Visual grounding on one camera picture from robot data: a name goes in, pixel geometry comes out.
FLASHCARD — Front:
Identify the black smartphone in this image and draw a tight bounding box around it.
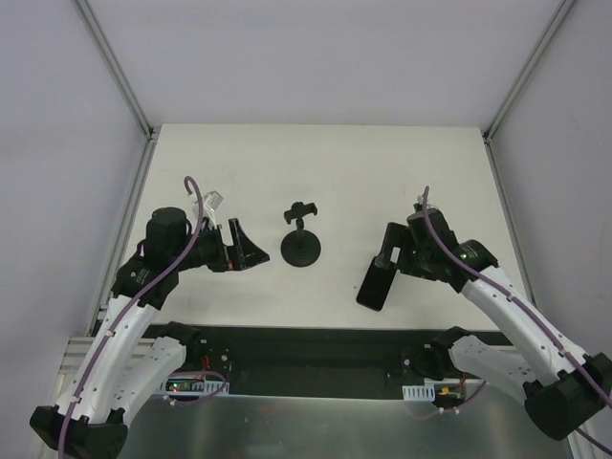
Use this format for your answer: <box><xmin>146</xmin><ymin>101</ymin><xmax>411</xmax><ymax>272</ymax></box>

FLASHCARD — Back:
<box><xmin>356</xmin><ymin>258</ymin><xmax>397</xmax><ymax>312</ymax></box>

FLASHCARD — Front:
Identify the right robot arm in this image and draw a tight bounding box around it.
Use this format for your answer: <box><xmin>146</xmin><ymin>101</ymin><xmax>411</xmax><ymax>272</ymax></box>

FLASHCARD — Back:
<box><xmin>358</xmin><ymin>206</ymin><xmax>611</xmax><ymax>440</ymax></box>

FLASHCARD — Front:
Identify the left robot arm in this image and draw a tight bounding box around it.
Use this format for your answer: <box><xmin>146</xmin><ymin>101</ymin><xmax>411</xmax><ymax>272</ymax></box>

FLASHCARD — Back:
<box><xmin>30</xmin><ymin>207</ymin><xmax>270</xmax><ymax>458</ymax></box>

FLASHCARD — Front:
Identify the black phone stand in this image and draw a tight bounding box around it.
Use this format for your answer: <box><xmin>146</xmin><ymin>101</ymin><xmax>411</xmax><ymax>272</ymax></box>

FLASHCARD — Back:
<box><xmin>280</xmin><ymin>202</ymin><xmax>321</xmax><ymax>268</ymax></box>

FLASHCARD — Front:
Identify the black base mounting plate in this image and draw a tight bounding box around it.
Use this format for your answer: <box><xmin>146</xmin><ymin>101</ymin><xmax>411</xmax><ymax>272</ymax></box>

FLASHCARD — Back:
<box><xmin>183</xmin><ymin>326</ymin><xmax>479</xmax><ymax>400</ymax></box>

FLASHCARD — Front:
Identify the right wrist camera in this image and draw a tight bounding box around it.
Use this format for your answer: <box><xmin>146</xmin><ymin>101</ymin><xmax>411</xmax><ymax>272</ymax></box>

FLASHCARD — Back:
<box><xmin>413</xmin><ymin>194</ymin><xmax>439</xmax><ymax>212</ymax></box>

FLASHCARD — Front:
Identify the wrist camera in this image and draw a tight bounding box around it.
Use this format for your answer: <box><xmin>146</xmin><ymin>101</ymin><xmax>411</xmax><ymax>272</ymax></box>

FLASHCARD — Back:
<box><xmin>192</xmin><ymin>190</ymin><xmax>223</xmax><ymax>230</ymax></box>
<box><xmin>413</xmin><ymin>194</ymin><xmax>439</xmax><ymax>212</ymax></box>

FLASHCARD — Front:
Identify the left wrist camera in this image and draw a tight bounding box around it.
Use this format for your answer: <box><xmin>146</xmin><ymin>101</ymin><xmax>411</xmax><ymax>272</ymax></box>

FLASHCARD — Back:
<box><xmin>192</xmin><ymin>190</ymin><xmax>223</xmax><ymax>230</ymax></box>

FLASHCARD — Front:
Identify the right white cable duct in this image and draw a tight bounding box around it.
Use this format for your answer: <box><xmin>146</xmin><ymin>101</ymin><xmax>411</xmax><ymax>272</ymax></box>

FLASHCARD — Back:
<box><xmin>402</xmin><ymin>382</ymin><xmax>466</xmax><ymax>403</ymax></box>

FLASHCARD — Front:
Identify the white cable duct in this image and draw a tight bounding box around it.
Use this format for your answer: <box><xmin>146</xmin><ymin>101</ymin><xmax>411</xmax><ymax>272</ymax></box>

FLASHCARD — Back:
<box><xmin>156</xmin><ymin>377</ymin><xmax>230</xmax><ymax>398</ymax></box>
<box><xmin>402</xmin><ymin>382</ymin><xmax>466</xmax><ymax>403</ymax></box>

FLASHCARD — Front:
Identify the left white cable duct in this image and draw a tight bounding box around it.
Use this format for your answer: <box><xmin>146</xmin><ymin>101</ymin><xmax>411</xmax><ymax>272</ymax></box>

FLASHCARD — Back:
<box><xmin>156</xmin><ymin>377</ymin><xmax>230</xmax><ymax>398</ymax></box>

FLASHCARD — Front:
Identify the left aluminium frame post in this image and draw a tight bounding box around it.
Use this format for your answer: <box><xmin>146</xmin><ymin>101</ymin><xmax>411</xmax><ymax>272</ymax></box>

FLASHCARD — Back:
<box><xmin>71</xmin><ymin>0</ymin><xmax>159</xmax><ymax>142</ymax></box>

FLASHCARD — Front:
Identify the aluminium frame post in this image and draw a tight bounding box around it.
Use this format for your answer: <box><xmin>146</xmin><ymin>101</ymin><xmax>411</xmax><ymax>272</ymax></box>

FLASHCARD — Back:
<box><xmin>71</xmin><ymin>0</ymin><xmax>159</xmax><ymax>142</ymax></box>
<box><xmin>482</xmin><ymin>0</ymin><xmax>579</xmax><ymax>144</ymax></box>

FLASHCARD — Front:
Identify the right aluminium frame post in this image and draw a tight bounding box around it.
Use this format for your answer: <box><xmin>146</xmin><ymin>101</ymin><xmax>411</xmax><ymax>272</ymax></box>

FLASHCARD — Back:
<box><xmin>482</xmin><ymin>0</ymin><xmax>579</xmax><ymax>144</ymax></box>

